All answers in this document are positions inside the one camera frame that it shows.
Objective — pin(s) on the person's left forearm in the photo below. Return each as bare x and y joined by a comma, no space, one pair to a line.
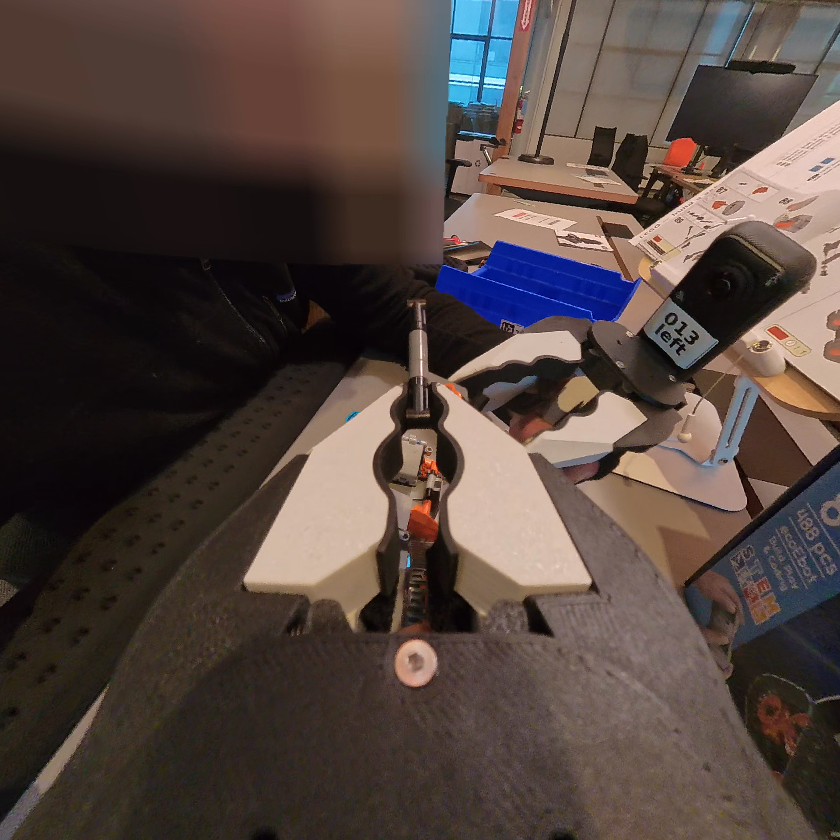
446,321

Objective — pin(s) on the large black monitor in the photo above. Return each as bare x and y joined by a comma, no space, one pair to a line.
741,105

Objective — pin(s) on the red fire extinguisher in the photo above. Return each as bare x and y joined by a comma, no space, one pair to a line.
519,115

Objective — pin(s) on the person's left hand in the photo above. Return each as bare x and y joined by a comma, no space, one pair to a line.
528,426

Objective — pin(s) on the orange seat back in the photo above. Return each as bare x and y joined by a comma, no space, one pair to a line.
680,152

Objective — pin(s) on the grey tracked toy robot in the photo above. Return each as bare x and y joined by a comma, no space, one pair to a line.
420,512

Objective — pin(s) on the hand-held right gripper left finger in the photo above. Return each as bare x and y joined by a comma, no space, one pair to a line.
321,525

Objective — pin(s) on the paper sheet with red print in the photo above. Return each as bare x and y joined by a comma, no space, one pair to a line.
525,216

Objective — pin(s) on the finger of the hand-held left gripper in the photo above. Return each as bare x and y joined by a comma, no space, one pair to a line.
590,433
525,354

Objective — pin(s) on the wooden top desk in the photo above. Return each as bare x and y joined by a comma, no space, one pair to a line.
689,172

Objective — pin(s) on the white stand base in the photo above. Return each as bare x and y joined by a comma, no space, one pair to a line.
695,472

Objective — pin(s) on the grey orange brick assembly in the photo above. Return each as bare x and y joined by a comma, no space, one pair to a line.
418,348

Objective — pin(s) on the printed instruction sheet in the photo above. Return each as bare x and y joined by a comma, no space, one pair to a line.
774,184

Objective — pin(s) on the paper sheet with black figure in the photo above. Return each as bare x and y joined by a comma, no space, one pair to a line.
584,240

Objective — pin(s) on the slim wooden column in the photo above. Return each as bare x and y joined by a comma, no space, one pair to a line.
515,79

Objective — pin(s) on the blue storage bin with tag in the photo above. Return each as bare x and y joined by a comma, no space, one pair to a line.
525,298

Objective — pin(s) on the plain blue storage bin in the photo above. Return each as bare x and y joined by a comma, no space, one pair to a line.
564,269

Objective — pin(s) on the black dimpled mat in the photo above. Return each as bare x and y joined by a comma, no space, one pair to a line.
164,492

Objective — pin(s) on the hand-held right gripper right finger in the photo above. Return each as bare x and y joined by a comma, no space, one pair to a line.
518,525

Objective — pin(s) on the black flat device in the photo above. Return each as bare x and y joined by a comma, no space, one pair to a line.
469,250

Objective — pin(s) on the black table inlay plate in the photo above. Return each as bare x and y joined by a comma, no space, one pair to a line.
615,230

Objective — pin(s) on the blue robot kit box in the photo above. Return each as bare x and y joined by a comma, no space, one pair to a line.
787,590

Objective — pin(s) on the black sign pole stand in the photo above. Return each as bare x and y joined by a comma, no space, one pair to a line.
538,157

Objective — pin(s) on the gridded window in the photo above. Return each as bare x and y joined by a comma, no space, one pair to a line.
482,46

